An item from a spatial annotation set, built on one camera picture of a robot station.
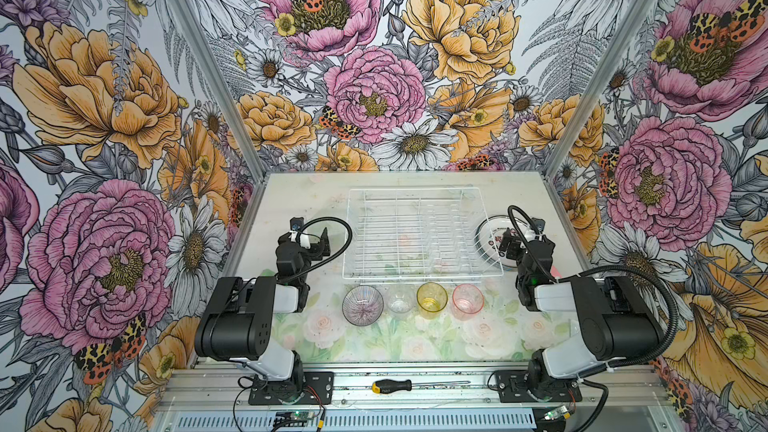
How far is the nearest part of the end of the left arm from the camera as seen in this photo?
715 millimetres

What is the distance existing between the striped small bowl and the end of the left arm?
0.51ft

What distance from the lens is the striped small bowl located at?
0.85 meters
